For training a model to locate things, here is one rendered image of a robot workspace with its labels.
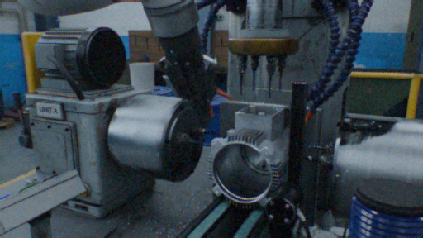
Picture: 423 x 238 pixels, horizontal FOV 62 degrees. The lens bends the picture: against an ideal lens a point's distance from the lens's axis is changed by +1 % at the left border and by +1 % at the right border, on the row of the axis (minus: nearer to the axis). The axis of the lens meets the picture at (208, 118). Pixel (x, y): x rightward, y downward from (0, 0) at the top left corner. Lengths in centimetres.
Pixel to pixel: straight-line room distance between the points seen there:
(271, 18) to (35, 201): 64
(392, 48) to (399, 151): 531
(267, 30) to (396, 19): 525
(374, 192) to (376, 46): 574
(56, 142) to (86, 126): 13
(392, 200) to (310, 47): 82
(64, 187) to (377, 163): 61
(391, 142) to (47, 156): 95
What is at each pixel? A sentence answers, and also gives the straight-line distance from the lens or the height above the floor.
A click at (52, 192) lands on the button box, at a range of 71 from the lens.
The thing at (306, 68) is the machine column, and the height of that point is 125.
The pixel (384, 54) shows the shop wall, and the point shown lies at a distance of 605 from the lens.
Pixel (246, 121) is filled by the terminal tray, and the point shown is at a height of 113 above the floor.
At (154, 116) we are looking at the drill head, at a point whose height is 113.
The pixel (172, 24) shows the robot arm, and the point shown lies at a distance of 60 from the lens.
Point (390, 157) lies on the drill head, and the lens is 78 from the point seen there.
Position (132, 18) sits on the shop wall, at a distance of 700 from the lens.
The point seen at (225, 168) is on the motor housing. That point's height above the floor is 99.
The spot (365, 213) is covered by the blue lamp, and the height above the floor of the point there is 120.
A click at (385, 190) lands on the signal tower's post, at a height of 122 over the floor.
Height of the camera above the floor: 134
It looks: 14 degrees down
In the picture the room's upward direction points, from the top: straight up
